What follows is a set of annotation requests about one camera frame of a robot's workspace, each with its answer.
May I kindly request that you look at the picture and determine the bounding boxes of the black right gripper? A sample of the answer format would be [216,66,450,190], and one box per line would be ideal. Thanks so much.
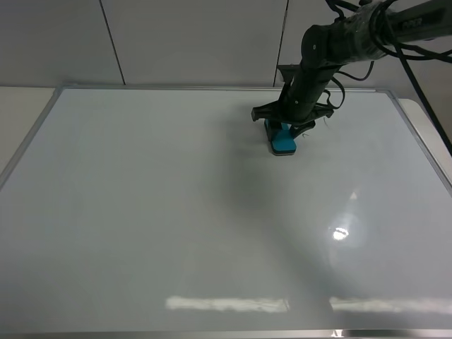
[251,65,335,142]

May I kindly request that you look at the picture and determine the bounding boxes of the blue whiteboard eraser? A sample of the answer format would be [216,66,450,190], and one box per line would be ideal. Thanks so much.
[268,123,297,156]

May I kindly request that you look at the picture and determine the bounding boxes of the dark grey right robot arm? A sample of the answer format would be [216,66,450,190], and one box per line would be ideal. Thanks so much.
[251,1,451,129]

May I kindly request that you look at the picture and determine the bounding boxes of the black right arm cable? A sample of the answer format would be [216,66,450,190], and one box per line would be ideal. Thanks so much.
[319,0,452,158]

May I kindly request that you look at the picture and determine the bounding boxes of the white whiteboard with aluminium frame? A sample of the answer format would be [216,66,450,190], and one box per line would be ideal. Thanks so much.
[1,87,451,338]

